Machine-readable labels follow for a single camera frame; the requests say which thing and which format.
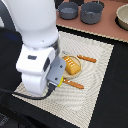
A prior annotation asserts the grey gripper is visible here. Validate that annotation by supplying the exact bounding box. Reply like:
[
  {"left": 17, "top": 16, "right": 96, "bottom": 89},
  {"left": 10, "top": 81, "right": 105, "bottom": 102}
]
[{"left": 47, "top": 57, "right": 66, "bottom": 85}]

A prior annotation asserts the orange bread loaf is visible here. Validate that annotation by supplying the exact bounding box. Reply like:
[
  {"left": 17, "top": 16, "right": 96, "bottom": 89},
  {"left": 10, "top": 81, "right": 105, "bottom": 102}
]
[{"left": 64, "top": 56, "right": 81, "bottom": 75}]

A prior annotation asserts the yellow butter box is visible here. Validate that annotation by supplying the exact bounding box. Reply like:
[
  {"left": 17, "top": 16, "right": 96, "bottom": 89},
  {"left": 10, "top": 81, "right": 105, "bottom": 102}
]
[{"left": 57, "top": 76, "right": 63, "bottom": 87}]

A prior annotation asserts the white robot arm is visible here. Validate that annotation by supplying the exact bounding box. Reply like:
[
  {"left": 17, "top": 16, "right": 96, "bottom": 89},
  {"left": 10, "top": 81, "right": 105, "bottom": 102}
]
[{"left": 0, "top": 0, "right": 66, "bottom": 97}]

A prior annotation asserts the pink serving board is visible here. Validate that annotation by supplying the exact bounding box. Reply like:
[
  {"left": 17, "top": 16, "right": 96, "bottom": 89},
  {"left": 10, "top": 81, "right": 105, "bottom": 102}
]
[{"left": 57, "top": 0, "right": 128, "bottom": 43}]

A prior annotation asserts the round beige plate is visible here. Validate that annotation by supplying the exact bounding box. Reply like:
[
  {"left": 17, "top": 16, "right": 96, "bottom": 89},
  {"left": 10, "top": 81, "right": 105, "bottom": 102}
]
[{"left": 63, "top": 55, "right": 82, "bottom": 79}]

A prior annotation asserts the white woven placemat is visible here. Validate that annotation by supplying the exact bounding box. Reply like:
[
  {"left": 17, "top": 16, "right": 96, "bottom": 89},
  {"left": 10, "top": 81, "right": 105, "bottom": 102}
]
[{"left": 19, "top": 31, "right": 113, "bottom": 128}]

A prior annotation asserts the dark grey cooking pot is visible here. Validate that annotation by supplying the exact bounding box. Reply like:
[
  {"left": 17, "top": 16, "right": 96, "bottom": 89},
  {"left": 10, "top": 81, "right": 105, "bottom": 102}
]
[{"left": 80, "top": 1, "right": 103, "bottom": 24}]

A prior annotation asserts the beige bowl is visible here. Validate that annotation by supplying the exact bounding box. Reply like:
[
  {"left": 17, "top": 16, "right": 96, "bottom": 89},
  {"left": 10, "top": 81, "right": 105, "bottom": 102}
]
[{"left": 116, "top": 4, "right": 128, "bottom": 30}]

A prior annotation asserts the knife with wooden handle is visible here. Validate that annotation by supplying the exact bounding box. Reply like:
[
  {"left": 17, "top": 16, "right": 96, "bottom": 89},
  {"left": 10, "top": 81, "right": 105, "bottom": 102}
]
[{"left": 61, "top": 51, "right": 97, "bottom": 63}]

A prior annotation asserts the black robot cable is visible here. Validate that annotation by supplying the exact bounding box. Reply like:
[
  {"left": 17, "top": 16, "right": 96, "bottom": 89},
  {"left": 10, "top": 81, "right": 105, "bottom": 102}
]
[{"left": 0, "top": 83, "right": 58, "bottom": 101}]

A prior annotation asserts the fork with wooden handle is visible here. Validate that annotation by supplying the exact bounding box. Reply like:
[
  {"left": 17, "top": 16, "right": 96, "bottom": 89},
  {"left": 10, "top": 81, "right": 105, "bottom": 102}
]
[{"left": 63, "top": 79, "right": 84, "bottom": 89}]

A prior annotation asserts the grey saucepan with handle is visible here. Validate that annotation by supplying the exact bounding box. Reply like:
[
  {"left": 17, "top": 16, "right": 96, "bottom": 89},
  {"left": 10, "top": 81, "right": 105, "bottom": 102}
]
[{"left": 58, "top": 2, "right": 79, "bottom": 20}]

